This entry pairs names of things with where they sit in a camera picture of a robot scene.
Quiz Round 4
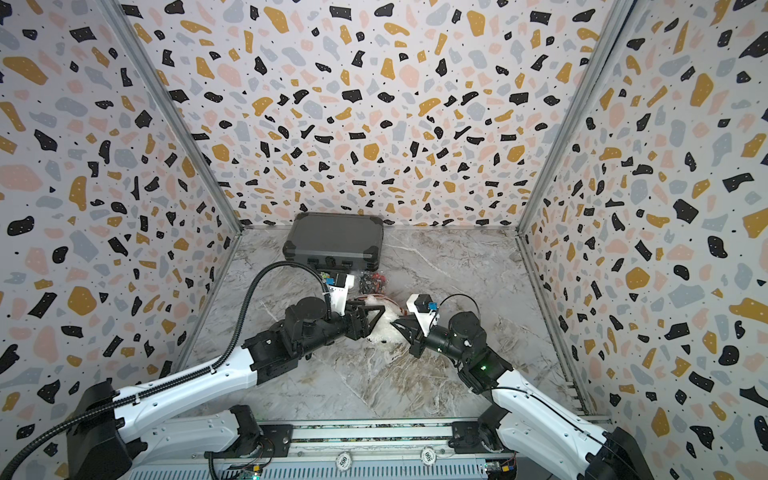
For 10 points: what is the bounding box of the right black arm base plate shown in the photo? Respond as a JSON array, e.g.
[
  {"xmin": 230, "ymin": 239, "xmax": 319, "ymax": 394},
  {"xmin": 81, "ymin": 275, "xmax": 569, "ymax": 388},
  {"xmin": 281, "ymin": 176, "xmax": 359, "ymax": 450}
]
[{"xmin": 448, "ymin": 420, "xmax": 511, "ymax": 454}]

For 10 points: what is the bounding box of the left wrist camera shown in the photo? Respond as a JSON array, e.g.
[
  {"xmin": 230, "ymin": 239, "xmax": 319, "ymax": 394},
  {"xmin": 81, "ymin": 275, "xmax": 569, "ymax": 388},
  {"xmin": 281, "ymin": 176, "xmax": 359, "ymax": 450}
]
[{"xmin": 320, "ymin": 272, "xmax": 355, "ymax": 316}]

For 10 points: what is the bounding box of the aluminium mounting rail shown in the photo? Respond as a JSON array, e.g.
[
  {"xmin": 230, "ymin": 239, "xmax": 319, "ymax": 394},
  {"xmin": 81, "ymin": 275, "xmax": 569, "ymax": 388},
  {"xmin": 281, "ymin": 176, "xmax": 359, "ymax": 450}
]
[{"xmin": 126, "ymin": 418, "xmax": 552, "ymax": 479}]

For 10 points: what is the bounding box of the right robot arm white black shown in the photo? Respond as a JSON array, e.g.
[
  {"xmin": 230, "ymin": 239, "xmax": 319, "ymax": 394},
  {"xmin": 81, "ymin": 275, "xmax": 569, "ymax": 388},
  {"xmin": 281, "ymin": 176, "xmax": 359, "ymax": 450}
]
[{"xmin": 392, "ymin": 311, "xmax": 653, "ymax": 479}]

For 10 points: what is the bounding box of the white teddy bear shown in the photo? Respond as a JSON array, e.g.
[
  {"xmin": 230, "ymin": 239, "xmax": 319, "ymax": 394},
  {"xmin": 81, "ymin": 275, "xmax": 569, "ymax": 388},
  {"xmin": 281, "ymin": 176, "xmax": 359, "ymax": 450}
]
[{"xmin": 364, "ymin": 296, "xmax": 407, "ymax": 347}]

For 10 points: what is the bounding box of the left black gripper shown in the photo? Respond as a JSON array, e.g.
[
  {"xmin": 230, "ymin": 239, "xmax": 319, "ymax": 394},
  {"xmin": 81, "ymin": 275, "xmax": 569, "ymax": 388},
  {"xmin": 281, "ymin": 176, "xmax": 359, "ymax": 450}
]
[{"xmin": 301, "ymin": 298, "xmax": 389, "ymax": 358}]

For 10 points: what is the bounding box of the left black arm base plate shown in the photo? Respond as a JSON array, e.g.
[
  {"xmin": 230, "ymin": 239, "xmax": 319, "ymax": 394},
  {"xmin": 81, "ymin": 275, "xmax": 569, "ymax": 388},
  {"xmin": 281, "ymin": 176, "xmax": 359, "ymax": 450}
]
[{"xmin": 223, "ymin": 424, "xmax": 294, "ymax": 460}]

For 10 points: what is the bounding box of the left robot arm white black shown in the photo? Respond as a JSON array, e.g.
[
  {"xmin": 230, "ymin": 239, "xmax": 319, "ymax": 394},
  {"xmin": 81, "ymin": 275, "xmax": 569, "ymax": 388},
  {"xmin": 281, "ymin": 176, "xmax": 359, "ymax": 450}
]
[{"xmin": 66, "ymin": 297, "xmax": 386, "ymax": 479}]

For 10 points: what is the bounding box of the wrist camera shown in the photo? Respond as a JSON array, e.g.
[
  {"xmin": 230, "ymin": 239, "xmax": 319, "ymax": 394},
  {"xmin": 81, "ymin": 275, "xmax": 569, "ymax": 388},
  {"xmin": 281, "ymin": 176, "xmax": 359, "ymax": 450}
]
[
  {"xmin": 406, "ymin": 293, "xmax": 439, "ymax": 336},
  {"xmin": 320, "ymin": 272, "xmax": 355, "ymax": 316}
]

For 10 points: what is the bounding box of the black corrugated cable conduit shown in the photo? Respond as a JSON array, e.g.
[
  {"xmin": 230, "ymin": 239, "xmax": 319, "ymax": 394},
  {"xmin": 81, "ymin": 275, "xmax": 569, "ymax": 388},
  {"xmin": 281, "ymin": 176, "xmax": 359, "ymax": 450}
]
[{"xmin": 0, "ymin": 260, "xmax": 332, "ymax": 480}]

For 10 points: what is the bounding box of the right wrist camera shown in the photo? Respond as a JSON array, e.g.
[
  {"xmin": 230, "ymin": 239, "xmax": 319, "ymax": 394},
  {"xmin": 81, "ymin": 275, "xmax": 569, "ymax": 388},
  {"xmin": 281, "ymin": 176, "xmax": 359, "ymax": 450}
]
[{"xmin": 406, "ymin": 293, "xmax": 439, "ymax": 336}]

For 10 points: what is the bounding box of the dark grey hard case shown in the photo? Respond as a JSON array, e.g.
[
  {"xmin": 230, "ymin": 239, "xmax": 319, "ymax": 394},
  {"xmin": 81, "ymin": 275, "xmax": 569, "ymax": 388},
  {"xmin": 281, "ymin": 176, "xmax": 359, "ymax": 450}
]
[{"xmin": 282, "ymin": 212, "xmax": 384, "ymax": 272}]

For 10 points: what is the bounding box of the bag of toy bricks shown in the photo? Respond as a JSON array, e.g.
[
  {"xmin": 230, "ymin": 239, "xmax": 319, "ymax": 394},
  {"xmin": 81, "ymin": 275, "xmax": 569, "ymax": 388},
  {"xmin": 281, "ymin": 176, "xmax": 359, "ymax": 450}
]
[{"xmin": 359, "ymin": 271, "xmax": 387, "ymax": 295}]

